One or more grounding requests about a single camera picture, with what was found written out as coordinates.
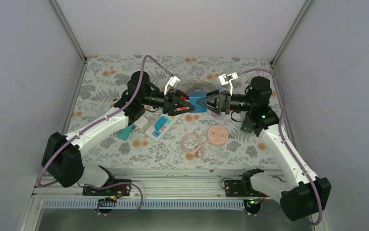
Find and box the pink round socket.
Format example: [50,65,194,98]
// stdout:
[207,125,229,146]

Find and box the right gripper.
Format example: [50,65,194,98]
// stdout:
[198,90,254,115]

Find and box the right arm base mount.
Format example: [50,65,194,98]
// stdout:
[220,177,281,218]

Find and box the teal power strip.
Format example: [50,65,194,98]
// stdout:
[116,124,134,141]

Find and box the blue cube socket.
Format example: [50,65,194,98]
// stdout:
[188,90,207,113]

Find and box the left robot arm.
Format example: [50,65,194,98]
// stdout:
[38,71,195,195]

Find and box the red cube socket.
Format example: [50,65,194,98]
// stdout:
[176,96,189,111]

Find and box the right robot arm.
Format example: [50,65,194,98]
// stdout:
[198,76,331,221]

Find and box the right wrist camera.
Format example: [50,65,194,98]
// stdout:
[218,72,238,95]

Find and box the purple power strip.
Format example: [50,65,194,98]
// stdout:
[211,85,223,117]

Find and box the floral table mat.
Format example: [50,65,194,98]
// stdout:
[68,55,280,170]

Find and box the aluminium rail frame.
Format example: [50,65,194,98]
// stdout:
[20,169,329,231]

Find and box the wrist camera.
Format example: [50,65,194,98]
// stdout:
[218,72,238,95]
[164,75,181,95]

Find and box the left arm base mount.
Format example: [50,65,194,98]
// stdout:
[82,178,144,218]

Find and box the cyan cube socket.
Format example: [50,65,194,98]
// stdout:
[155,116,168,130]

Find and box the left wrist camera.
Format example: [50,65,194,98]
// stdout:
[164,75,181,95]

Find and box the white multicolour power strip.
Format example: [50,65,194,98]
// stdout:
[145,114,181,142]

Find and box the white braided cord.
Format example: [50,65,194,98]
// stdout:
[189,76,215,91]

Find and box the pink coiled cable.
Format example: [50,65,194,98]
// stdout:
[180,132,211,158]

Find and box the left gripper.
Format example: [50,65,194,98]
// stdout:
[140,89,196,116]

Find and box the dark green cube socket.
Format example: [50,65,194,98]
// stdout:
[240,115,256,133]

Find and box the white tiger cube socket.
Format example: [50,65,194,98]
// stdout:
[133,116,150,133]

